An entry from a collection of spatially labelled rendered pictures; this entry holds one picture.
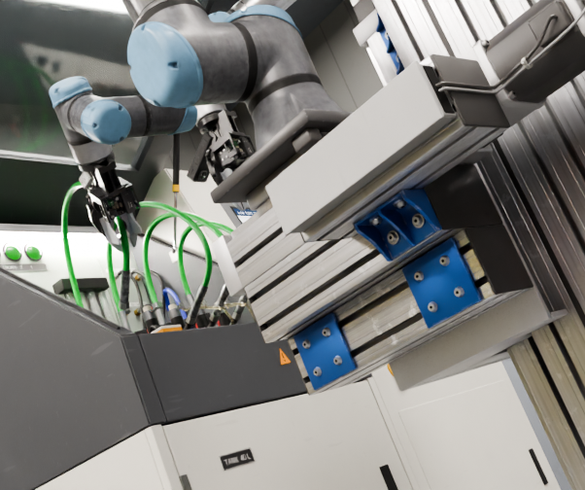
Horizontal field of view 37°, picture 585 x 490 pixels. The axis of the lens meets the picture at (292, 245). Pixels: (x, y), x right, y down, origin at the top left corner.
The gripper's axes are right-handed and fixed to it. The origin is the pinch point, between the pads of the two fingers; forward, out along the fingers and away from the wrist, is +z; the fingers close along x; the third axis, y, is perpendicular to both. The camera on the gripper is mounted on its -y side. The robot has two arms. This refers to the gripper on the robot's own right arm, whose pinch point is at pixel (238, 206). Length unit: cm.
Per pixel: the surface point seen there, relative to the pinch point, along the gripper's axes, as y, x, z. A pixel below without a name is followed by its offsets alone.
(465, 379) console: -3, 71, 47
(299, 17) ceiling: -78, 222, -166
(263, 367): -2.7, -8.2, 34.7
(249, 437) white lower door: -3, -20, 47
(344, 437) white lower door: -3, 9, 52
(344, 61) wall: -73, 239, -138
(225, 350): -2.7, -17.2, 30.3
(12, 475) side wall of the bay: -42, -42, 37
